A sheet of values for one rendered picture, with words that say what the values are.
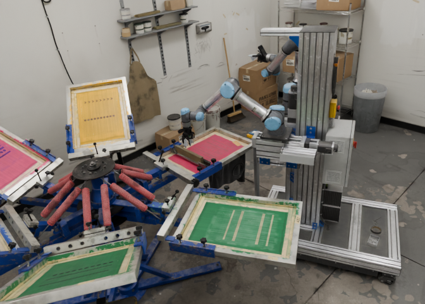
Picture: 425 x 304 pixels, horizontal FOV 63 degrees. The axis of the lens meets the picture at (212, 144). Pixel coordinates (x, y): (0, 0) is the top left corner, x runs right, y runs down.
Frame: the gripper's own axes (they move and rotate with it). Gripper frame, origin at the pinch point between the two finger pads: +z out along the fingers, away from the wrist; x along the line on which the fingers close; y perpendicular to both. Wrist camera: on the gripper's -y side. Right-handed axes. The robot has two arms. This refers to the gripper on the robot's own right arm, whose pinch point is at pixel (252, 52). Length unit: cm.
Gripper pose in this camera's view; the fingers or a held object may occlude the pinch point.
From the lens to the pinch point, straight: 365.1
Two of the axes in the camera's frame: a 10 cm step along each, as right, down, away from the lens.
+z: -6.7, -3.1, 6.8
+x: 7.2, -4.9, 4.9
